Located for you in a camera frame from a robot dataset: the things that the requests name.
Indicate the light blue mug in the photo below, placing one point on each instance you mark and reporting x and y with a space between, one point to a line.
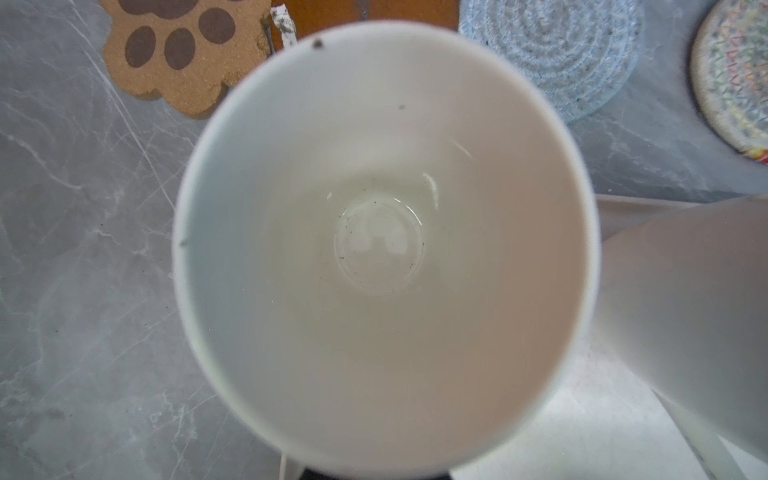
386 251

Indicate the glossy brown round coaster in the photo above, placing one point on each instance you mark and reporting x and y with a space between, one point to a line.
312 16

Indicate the cork paw print coaster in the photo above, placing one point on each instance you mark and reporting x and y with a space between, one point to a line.
189 53

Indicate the blue grey woven coaster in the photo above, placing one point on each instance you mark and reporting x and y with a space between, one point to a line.
579 53

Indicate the white woven rope coaster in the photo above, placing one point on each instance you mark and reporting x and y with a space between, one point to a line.
728 73

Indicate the cream serving tray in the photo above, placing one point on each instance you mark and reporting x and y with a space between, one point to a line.
605 423

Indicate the white mug back centre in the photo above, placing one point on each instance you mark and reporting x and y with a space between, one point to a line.
683 302

